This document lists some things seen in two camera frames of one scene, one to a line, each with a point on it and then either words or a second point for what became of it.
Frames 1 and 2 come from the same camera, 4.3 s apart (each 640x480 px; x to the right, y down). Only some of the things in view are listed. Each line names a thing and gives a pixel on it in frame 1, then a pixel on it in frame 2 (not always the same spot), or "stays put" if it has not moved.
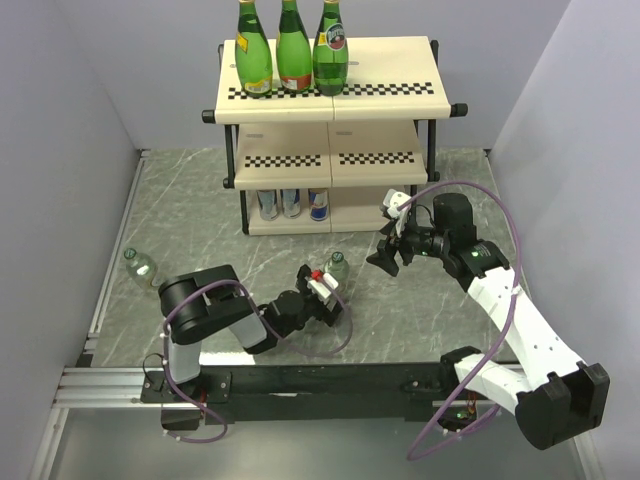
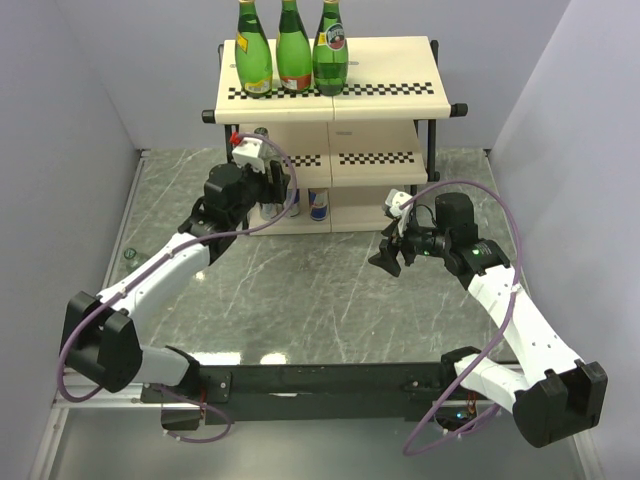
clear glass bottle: x=338 y=267 to x=267 y=152
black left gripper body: x=314 y=307 to x=256 y=186
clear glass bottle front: x=140 y=267 stays put
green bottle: x=330 y=63 stays put
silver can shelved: x=268 y=204 stays put
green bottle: x=294 y=55 stays put
